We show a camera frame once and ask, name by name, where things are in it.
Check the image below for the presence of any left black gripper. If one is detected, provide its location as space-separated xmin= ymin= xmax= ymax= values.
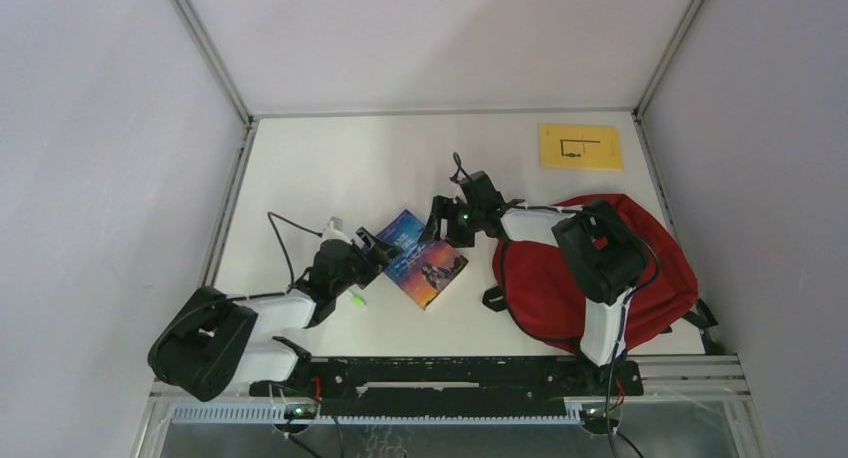
xmin=332 ymin=227 xmax=403 ymax=296

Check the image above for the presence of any Jane Eyre book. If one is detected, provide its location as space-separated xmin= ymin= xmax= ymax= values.
xmin=376 ymin=210 xmax=468 ymax=310

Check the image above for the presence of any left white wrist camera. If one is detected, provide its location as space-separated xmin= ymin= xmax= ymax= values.
xmin=321 ymin=217 xmax=350 ymax=242

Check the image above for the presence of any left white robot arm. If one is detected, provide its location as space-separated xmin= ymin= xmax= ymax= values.
xmin=147 ymin=226 xmax=402 ymax=402

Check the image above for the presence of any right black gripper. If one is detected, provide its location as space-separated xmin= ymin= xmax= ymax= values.
xmin=417 ymin=195 xmax=483 ymax=249

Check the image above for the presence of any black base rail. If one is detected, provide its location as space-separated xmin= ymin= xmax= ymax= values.
xmin=248 ymin=355 xmax=644 ymax=421

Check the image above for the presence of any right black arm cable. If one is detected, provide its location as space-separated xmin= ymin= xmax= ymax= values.
xmin=450 ymin=152 xmax=662 ymax=458

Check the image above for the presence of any red student backpack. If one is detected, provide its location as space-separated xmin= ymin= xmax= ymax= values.
xmin=483 ymin=194 xmax=699 ymax=354

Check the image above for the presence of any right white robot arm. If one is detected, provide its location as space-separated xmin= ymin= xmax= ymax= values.
xmin=419 ymin=169 xmax=661 ymax=394

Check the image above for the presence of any green highlighter pen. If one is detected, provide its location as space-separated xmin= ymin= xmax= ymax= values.
xmin=350 ymin=292 xmax=367 ymax=308

